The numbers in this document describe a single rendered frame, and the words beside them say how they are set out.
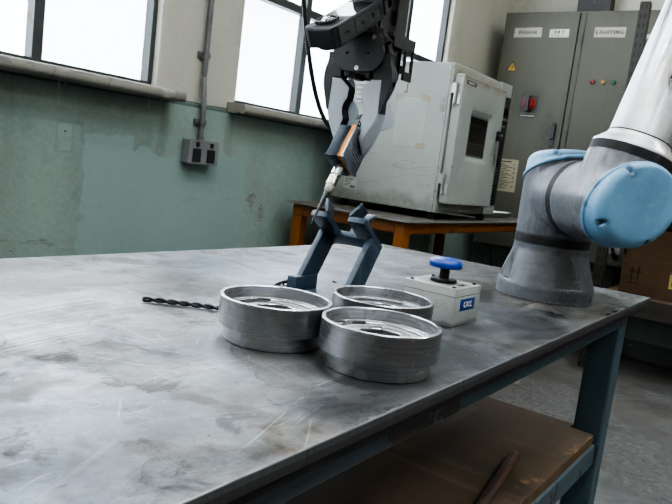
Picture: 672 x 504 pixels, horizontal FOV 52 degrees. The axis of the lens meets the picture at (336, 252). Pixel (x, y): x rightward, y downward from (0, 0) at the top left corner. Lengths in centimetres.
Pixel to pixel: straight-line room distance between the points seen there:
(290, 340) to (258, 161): 237
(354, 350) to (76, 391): 21
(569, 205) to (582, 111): 351
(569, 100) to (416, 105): 174
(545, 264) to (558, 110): 350
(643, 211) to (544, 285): 20
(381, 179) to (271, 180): 48
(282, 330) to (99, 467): 25
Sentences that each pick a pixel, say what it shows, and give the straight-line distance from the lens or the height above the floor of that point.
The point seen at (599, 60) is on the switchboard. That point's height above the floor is 176.
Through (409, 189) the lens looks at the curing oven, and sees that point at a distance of 297.
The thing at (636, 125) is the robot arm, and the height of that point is 107.
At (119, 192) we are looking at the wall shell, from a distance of 249.
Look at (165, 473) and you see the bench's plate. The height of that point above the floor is 80.
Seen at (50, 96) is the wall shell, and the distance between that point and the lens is 232.
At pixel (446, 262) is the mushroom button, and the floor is 87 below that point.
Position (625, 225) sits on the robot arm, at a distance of 98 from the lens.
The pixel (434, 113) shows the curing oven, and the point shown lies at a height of 122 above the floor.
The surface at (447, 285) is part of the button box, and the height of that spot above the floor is 85.
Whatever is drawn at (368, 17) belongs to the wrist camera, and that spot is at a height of 114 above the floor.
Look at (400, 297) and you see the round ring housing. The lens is 77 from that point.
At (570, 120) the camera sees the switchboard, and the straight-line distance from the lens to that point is 453.
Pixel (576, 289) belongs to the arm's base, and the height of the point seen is 83.
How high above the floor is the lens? 97
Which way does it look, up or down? 7 degrees down
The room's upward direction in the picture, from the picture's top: 7 degrees clockwise
